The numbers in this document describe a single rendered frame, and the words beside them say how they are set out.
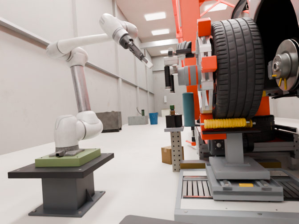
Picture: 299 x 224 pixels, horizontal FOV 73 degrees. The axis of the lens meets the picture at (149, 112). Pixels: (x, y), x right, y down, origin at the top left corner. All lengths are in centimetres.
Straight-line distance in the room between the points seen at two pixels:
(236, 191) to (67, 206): 104
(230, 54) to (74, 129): 108
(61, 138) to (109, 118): 526
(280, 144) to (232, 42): 120
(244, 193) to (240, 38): 84
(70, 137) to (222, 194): 102
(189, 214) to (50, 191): 90
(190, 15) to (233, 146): 121
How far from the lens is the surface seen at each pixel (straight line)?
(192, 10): 206
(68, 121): 148
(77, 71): 171
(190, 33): 198
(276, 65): 153
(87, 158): 145
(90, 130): 158
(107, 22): 129
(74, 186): 144
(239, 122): 135
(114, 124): 667
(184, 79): 142
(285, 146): 216
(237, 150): 147
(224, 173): 133
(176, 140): 201
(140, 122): 959
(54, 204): 157
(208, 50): 124
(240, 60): 119
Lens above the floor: 61
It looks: level
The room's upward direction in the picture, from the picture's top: 4 degrees counter-clockwise
